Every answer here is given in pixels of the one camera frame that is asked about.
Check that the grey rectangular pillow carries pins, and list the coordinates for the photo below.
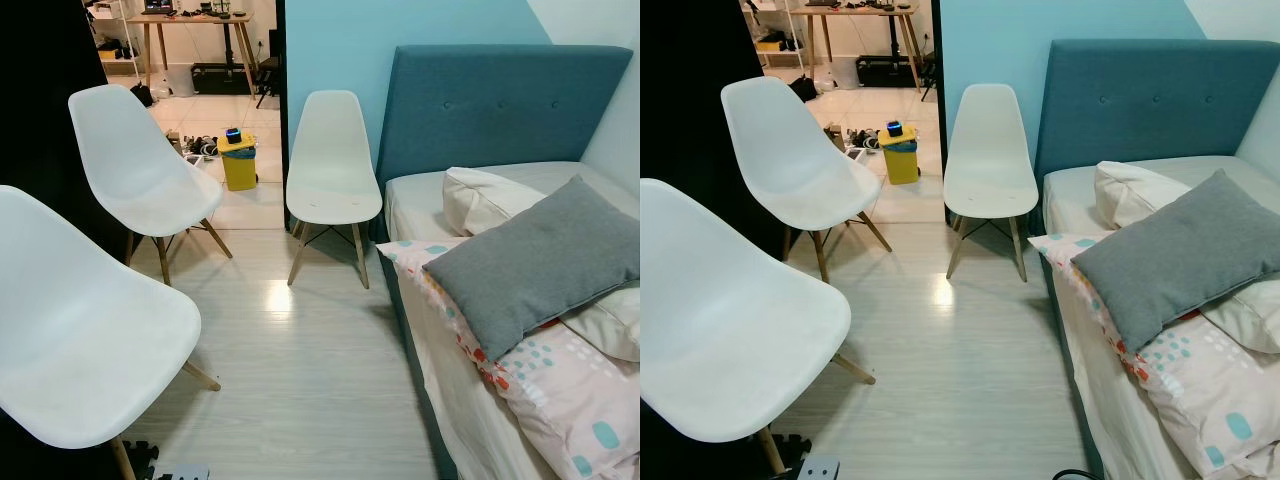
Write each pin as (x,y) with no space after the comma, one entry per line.
(1180,255)
(530,260)

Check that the teal upholstered headboard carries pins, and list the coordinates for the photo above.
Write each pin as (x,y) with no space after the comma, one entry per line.
(1140,100)
(480,105)

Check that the pink patterned duvet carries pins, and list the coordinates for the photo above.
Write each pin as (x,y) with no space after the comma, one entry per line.
(550,390)
(1200,390)

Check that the cream white pillow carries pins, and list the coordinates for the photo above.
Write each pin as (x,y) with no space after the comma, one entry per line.
(480,198)
(1250,315)
(1130,192)
(612,320)

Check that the wooden desk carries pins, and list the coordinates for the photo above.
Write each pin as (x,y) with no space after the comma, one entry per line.
(190,18)
(850,10)

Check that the grey robot foot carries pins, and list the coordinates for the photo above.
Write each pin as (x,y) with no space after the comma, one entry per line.
(818,467)
(180,472)

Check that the black round speaker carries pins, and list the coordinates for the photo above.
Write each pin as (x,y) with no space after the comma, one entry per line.
(232,134)
(894,128)

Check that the white plastic shell chair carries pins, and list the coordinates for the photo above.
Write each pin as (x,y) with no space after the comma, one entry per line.
(332,165)
(80,330)
(790,160)
(135,165)
(730,330)
(990,160)

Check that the yellow bin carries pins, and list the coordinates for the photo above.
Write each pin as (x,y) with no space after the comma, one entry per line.
(238,165)
(900,158)

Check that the bed with beige sheet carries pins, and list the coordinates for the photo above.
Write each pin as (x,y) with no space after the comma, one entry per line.
(1090,380)
(450,380)

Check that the black case on floor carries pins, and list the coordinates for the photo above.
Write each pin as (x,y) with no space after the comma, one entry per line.
(220,78)
(885,70)

